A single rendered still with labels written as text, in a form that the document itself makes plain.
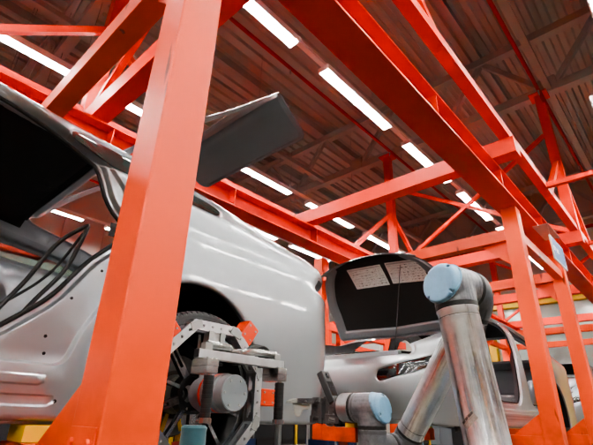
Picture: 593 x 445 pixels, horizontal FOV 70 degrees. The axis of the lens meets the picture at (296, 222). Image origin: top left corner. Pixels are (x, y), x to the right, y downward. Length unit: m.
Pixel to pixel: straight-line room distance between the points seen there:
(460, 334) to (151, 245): 0.88
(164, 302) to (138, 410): 0.28
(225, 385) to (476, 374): 0.88
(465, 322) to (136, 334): 0.86
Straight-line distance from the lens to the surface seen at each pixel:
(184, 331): 1.75
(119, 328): 1.20
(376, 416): 1.46
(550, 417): 4.84
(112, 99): 4.14
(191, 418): 1.90
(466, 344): 1.23
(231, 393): 1.69
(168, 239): 1.31
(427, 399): 1.49
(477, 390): 1.21
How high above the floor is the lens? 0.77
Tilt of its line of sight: 25 degrees up
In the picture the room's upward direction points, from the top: 2 degrees clockwise
